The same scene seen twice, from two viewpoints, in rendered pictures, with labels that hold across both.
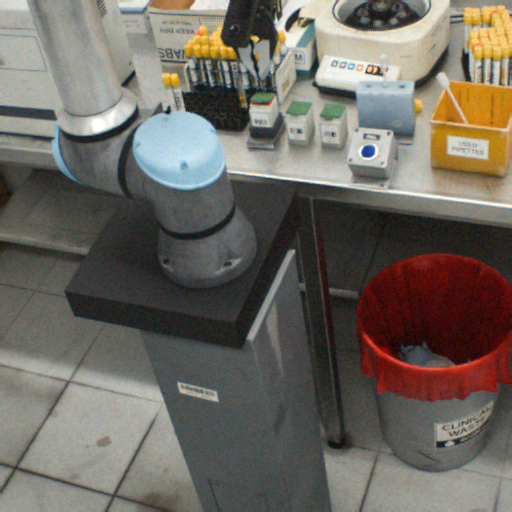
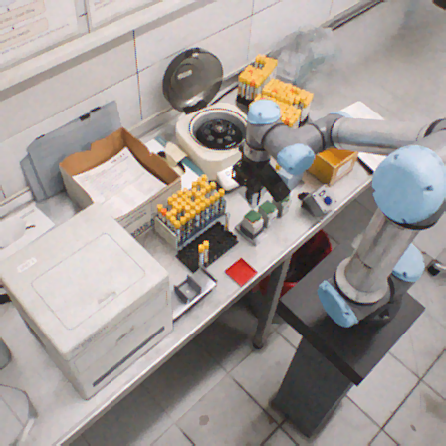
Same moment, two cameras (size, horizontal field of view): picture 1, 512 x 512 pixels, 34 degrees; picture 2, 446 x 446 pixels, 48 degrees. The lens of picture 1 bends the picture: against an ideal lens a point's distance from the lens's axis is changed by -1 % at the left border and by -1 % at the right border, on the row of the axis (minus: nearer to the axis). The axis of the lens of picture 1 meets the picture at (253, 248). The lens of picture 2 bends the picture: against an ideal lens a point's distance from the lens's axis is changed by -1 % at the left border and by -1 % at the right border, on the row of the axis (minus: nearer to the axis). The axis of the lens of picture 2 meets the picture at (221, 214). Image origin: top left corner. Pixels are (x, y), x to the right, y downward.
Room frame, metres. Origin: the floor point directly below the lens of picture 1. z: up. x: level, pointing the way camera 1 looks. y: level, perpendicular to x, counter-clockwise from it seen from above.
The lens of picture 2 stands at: (1.22, 0.83, 2.14)
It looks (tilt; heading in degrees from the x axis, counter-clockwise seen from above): 53 degrees down; 284
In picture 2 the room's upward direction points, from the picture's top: 5 degrees clockwise
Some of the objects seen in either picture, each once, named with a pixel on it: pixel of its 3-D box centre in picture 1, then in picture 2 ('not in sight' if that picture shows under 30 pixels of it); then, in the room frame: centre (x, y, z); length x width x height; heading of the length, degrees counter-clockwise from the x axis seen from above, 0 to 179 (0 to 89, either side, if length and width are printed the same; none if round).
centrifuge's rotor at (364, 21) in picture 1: (382, 20); (219, 135); (1.55, -0.35, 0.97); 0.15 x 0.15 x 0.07
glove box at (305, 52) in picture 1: (305, 27); (173, 165); (1.66, -0.20, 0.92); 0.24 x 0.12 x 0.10; 152
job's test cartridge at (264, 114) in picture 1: (264, 115); (252, 224); (1.35, -0.07, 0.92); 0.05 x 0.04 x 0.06; 154
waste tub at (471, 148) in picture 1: (475, 128); (329, 157); (1.18, -0.42, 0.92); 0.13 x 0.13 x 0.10; 60
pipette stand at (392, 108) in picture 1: (386, 110); (290, 177); (1.29, -0.29, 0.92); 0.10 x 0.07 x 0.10; 69
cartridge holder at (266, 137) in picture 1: (266, 127); (251, 229); (1.35, -0.07, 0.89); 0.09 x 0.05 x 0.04; 155
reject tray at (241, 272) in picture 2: not in sight; (241, 272); (1.34, 0.08, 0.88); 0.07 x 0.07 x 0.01; 62
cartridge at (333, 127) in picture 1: (333, 126); (281, 202); (1.29, -0.19, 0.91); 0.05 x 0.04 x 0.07; 152
